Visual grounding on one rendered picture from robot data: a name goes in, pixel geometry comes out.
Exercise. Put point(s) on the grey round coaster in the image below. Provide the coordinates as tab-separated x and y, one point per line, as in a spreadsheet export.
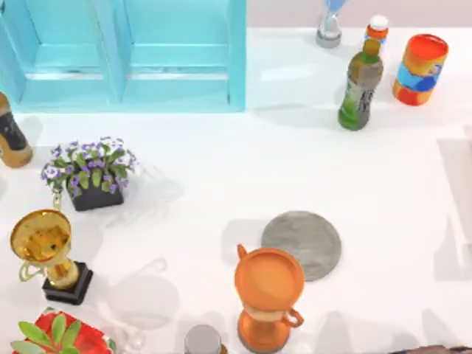
308	239

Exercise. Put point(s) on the purple flower plant black pot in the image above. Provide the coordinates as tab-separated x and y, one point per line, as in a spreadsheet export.
90	171

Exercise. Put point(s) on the green bottle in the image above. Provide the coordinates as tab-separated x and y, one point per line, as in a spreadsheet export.
359	88

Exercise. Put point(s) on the light blue rack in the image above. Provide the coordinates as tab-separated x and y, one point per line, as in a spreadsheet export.
125	55

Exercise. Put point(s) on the grey metal can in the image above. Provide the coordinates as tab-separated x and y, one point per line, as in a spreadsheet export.
203	341

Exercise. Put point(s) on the orange bottle with white cap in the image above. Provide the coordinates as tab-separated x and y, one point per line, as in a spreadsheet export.
377	34

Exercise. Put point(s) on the gold trophy on black base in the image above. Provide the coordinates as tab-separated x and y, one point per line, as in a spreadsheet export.
44	243

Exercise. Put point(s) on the orange and blue can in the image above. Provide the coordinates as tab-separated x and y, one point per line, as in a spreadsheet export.
418	70

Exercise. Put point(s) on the brown bottle with black label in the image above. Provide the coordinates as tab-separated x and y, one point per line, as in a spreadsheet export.
10	138

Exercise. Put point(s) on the green plant in red pot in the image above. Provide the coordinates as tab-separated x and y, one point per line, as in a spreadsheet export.
59	335

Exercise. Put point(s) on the dark brown object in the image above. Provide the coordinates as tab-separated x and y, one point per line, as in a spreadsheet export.
439	350

